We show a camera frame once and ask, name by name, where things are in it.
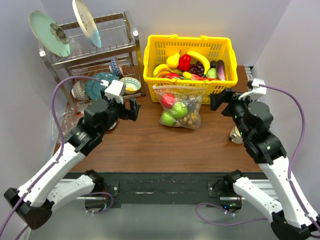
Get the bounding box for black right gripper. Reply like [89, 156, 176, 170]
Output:
[209, 87, 258, 139]

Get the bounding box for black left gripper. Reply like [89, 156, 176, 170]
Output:
[98, 88, 141, 136]

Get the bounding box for brown longan bunch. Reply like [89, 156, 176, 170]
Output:
[174, 94, 203, 130]

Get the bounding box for clear polka dot zip bag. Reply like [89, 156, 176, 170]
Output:
[152, 85, 207, 130]

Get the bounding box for green apple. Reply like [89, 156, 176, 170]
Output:
[160, 111, 176, 127]
[171, 102, 188, 119]

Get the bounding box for red apple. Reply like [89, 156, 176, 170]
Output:
[160, 93, 176, 109]

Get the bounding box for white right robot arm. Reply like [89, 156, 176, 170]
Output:
[209, 88, 320, 240]

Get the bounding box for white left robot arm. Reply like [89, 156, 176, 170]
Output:
[3, 98, 141, 230]

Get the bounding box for floral patterned ceramic bowl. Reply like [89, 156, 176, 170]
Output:
[109, 121, 118, 131]

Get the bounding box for green cabbage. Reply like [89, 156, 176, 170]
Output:
[206, 67, 218, 79]

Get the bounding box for yellow teal patterned bowl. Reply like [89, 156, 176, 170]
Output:
[120, 77, 141, 95]

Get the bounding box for watermelon slice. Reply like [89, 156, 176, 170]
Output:
[190, 74, 219, 81]

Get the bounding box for purple eggplant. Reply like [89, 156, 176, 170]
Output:
[216, 59, 226, 81]

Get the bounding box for dark purple grapes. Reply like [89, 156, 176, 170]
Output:
[188, 61, 205, 77]

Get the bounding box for cream ceramic mug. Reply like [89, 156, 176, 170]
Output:
[228, 126, 244, 145]

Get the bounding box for yellow banana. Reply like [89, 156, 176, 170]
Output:
[187, 51, 211, 75]

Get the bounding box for teal scalloped plate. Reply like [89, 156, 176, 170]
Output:
[84, 72, 120, 100]

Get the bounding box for red bell pepper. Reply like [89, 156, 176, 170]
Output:
[178, 54, 191, 72]

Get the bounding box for blue zigzag bowl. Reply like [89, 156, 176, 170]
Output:
[109, 57, 124, 78]

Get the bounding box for red dragon fruit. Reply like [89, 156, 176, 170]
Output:
[162, 72, 183, 80]

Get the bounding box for small banana bunch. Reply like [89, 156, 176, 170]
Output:
[152, 64, 174, 78]

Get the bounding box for metal dish rack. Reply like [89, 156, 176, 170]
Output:
[38, 10, 147, 107]

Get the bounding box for yellow pear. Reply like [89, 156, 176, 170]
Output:
[166, 52, 180, 69]

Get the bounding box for grey patterned bowl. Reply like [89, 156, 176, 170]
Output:
[71, 80, 89, 101]

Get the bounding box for spare clear plastic bags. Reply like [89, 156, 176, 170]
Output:
[55, 102, 89, 138]

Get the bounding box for yellow plastic basket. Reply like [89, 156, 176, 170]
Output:
[143, 34, 238, 102]

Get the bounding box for cream and blue plate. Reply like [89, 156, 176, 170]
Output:
[72, 0, 102, 48]

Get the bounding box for mint green flower plate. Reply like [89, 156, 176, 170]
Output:
[28, 10, 71, 58]

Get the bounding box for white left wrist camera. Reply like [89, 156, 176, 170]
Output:
[104, 80, 126, 104]

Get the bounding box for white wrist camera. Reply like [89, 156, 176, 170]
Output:
[238, 78, 267, 101]
[104, 80, 126, 104]

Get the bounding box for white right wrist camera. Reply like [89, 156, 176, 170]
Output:
[238, 78, 267, 101]

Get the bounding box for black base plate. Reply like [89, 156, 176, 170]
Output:
[87, 170, 242, 209]

